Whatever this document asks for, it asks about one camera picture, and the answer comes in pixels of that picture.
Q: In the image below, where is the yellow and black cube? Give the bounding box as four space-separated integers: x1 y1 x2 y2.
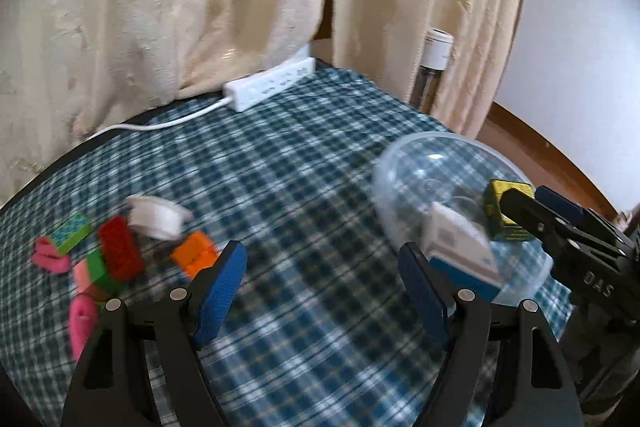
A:
482 179 533 242

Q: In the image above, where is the orange toy block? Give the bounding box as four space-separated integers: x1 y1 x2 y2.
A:
171 231 221 279

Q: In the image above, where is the red toy block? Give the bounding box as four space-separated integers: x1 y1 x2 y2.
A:
97 216 147 282

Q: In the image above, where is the white and blue box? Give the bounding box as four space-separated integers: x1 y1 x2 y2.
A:
424 202 502 303

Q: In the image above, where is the clear plastic bowl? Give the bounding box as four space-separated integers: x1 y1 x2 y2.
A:
371 132 556 308

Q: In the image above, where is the green toy block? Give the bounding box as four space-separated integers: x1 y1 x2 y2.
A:
84 251 126 295

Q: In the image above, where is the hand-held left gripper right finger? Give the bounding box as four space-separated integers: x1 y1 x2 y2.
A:
398 242 586 427

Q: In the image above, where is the green block with blue dots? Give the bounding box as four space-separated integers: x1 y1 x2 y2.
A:
49 213 93 257

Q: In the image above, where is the blue checked tablecloth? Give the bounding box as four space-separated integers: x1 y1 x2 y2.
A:
0 67 576 427

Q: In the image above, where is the white power strip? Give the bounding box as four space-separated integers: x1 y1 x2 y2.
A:
222 57 317 112

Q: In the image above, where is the pink folded rubber strip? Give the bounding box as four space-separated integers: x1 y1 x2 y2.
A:
31 237 73 277

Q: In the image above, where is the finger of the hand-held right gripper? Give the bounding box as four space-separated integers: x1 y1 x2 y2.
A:
536 186 633 250
501 188 631 268

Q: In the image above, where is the white power cable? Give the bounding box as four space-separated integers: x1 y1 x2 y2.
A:
82 97 236 142

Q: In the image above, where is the clear bottle with white cap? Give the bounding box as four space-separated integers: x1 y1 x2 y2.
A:
409 27 456 115

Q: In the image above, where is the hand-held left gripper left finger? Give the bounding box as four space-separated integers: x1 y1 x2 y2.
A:
60 240 248 427

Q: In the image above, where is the pink rubber piece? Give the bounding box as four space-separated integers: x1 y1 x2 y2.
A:
67 296 101 363

